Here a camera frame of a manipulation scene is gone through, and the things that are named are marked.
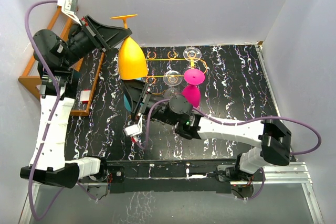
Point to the red white small box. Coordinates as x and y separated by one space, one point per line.
85 96

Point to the clear short wine glass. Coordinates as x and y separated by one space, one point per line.
173 79

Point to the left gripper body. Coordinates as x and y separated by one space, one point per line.
92 37

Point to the pink plastic wine glass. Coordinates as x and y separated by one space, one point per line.
194 77

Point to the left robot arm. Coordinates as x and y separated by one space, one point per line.
58 92

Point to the teal plastic wine glass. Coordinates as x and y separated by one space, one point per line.
127 103

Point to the gold metal wine glass rack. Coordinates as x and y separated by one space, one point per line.
167 66

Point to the orange plastic wine glass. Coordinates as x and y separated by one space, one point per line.
131 60

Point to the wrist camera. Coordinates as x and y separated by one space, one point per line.
69 8
135 130

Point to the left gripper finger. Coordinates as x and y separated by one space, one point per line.
107 32
110 41

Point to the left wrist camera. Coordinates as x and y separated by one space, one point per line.
69 8

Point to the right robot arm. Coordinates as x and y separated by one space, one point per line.
270 138

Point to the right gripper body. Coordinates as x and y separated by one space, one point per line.
144 99

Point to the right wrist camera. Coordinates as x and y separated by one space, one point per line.
135 130

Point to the aluminium base frame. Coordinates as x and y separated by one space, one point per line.
175 200

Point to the clear large wine glass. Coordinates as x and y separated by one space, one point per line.
192 55

